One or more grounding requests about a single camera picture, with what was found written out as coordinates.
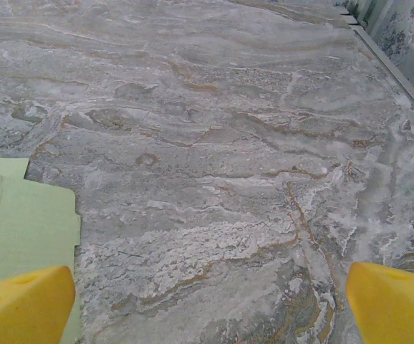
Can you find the light green paper box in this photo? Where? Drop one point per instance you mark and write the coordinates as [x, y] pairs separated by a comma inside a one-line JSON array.
[[35, 222]]

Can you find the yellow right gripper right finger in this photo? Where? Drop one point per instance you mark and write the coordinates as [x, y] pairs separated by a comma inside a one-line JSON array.
[[397, 308]]

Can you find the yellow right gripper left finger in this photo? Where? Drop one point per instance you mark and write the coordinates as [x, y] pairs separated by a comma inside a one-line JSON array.
[[24, 308]]

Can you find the aluminium table edge rail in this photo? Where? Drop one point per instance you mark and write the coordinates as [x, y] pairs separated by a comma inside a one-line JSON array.
[[389, 61]]

